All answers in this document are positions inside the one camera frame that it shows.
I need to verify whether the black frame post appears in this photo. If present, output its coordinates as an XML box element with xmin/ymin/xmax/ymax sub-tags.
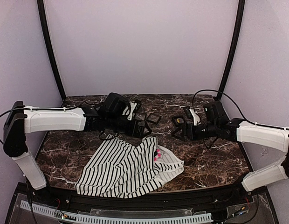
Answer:
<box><xmin>216</xmin><ymin>0</ymin><xmax>245</xmax><ymax>100</ymax></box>
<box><xmin>36</xmin><ymin>0</ymin><xmax>66</xmax><ymax>101</ymax></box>

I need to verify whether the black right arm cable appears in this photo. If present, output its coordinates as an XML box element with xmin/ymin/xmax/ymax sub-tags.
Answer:
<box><xmin>192</xmin><ymin>89</ymin><xmax>259</xmax><ymax>126</ymax></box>

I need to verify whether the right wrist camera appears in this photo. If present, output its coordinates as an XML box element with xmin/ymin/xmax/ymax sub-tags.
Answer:
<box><xmin>183</xmin><ymin>106</ymin><xmax>201</xmax><ymax>126</ymax></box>

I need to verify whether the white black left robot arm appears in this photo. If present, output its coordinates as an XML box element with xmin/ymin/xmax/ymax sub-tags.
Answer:
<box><xmin>2</xmin><ymin>92</ymin><xmax>151</xmax><ymax>190</ymax></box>

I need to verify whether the pink flower brooch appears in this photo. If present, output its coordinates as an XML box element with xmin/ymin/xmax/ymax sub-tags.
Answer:
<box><xmin>153</xmin><ymin>149</ymin><xmax>161</xmax><ymax>161</ymax></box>

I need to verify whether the round yellow grey brooch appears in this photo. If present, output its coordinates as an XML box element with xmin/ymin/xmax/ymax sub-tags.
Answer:
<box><xmin>177</xmin><ymin>118</ymin><xmax>184</xmax><ymax>124</ymax></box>

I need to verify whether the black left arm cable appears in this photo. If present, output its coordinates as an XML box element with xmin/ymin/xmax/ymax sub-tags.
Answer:
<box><xmin>0</xmin><ymin>100</ymin><xmax>94</xmax><ymax>145</ymax></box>

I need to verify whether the black display box middle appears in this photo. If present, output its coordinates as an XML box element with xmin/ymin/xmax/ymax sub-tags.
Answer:
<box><xmin>146</xmin><ymin>113</ymin><xmax>161</xmax><ymax>124</ymax></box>

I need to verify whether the black left frame post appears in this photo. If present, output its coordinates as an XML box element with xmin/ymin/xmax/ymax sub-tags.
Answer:
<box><xmin>36</xmin><ymin>0</ymin><xmax>66</xmax><ymax>101</ymax></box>

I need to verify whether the white slotted cable duct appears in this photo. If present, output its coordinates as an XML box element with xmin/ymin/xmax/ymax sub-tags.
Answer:
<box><xmin>17</xmin><ymin>200</ymin><xmax>213</xmax><ymax>224</ymax></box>

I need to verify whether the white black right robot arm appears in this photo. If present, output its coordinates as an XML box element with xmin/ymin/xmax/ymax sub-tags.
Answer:
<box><xmin>172</xmin><ymin>101</ymin><xmax>289</xmax><ymax>192</ymax></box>

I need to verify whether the black display box right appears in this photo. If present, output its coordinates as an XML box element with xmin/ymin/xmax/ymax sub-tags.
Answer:
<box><xmin>172</xmin><ymin>115</ymin><xmax>186</xmax><ymax>128</ymax></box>

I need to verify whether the black display box left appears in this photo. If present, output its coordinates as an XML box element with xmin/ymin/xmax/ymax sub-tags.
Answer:
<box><xmin>134</xmin><ymin>112</ymin><xmax>147</xmax><ymax>121</ymax></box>

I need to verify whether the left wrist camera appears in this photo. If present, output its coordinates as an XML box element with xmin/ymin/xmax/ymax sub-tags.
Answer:
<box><xmin>124</xmin><ymin>99</ymin><xmax>141</xmax><ymax>120</ymax></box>

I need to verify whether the black white striped garment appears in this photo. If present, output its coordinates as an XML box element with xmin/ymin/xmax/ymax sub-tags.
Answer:
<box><xmin>75</xmin><ymin>135</ymin><xmax>184</xmax><ymax>199</ymax></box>

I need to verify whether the black right frame post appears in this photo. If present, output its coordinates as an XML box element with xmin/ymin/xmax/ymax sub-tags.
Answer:
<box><xmin>216</xmin><ymin>0</ymin><xmax>245</xmax><ymax>100</ymax></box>

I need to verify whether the black front frame rail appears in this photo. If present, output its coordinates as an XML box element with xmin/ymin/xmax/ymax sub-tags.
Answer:
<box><xmin>52</xmin><ymin>186</ymin><xmax>246</xmax><ymax>211</ymax></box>

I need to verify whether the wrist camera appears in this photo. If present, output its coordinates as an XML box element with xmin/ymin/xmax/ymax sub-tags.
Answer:
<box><xmin>124</xmin><ymin>99</ymin><xmax>141</xmax><ymax>120</ymax></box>
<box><xmin>183</xmin><ymin>106</ymin><xmax>201</xmax><ymax>126</ymax></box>

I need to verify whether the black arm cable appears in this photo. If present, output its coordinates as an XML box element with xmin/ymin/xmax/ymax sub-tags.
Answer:
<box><xmin>0</xmin><ymin>100</ymin><xmax>94</xmax><ymax>145</ymax></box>
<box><xmin>192</xmin><ymin>89</ymin><xmax>259</xmax><ymax>126</ymax></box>

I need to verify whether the black display box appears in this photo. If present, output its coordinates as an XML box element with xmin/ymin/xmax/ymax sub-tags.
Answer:
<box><xmin>134</xmin><ymin>112</ymin><xmax>147</xmax><ymax>121</ymax></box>
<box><xmin>146</xmin><ymin>113</ymin><xmax>161</xmax><ymax>124</ymax></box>
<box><xmin>172</xmin><ymin>115</ymin><xmax>186</xmax><ymax>128</ymax></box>

